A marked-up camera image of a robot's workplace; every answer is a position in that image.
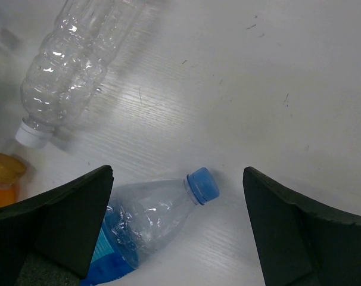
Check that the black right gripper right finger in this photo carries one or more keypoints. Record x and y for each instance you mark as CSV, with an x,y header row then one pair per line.
x,y
301,241

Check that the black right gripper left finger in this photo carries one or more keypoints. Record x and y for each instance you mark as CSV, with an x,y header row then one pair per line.
x,y
49,239

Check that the blue-capped blue-label plastic bottle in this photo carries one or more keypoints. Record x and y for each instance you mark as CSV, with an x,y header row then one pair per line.
x,y
143,218

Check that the orange juice bottle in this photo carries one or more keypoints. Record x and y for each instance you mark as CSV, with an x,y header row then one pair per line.
x,y
11,171

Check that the clear white-capped plastic bottle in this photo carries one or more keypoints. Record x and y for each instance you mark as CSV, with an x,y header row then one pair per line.
x,y
71,63

